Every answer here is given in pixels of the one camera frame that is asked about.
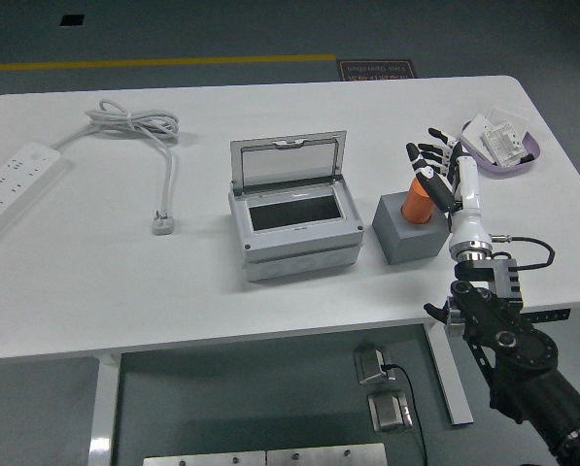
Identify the black floor cable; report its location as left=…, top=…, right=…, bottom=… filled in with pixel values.
left=382, top=362, right=429, bottom=466

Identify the orange cylindrical battery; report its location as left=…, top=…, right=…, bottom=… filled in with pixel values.
left=400, top=177, right=437, bottom=226

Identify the white switch module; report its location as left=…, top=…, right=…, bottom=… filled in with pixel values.
left=480, top=122, right=528, bottom=167

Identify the white flat card packet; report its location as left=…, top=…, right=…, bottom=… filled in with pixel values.
left=460, top=113, right=495, bottom=164

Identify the metal floor socket box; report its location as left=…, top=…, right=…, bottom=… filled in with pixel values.
left=353, top=342, right=393, bottom=387
left=366, top=389, right=414, bottom=434

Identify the smoky transparent box lid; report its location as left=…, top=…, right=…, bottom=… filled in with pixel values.
left=229, top=129, right=348, bottom=196

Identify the yellow floor tape line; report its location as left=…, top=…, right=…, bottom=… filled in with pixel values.
left=0, top=52, right=338, bottom=74

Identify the white power strip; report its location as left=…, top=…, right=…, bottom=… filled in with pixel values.
left=0, top=141, right=63, bottom=247

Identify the white power cord with plug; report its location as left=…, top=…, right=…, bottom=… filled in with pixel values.
left=51, top=98, right=181, bottom=239

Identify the grey plastic enclosure box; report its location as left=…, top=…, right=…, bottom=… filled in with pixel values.
left=227, top=183, right=366, bottom=284

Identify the black table control panel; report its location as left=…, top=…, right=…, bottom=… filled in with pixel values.
left=522, top=308, right=573, bottom=322

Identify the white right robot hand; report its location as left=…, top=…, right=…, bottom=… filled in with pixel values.
left=404, top=126, right=494, bottom=254

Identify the white table leg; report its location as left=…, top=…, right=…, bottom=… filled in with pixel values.
left=86, top=353, right=122, bottom=466
left=425, top=322, right=475, bottom=428

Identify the grey metal plate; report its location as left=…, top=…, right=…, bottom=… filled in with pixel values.
left=142, top=450, right=267, bottom=466
left=265, top=442, right=389, bottom=466

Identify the grey cube holder block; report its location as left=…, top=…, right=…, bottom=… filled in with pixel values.
left=370, top=189, right=453, bottom=266

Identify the dark floor sign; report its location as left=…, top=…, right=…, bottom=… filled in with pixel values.
left=336, top=59, right=419, bottom=83

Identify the purple plastic tray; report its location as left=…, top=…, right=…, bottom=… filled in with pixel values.
left=459, top=119, right=545, bottom=178

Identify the clear plastic packet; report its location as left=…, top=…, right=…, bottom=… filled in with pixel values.
left=485, top=103, right=532, bottom=133

